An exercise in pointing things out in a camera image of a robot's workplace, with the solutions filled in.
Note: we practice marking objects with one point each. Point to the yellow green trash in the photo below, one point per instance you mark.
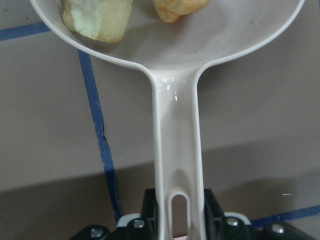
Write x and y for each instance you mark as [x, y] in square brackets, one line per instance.
[100, 20]

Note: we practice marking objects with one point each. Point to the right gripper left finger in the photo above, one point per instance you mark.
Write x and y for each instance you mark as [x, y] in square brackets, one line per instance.
[134, 226]

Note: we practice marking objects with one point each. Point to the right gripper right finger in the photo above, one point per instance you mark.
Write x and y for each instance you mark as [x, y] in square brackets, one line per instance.
[221, 225]

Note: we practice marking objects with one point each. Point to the orange trash piece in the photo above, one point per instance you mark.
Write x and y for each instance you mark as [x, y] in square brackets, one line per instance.
[169, 11]

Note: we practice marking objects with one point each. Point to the white plastic dustpan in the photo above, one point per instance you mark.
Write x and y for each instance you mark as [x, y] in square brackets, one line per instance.
[173, 56]

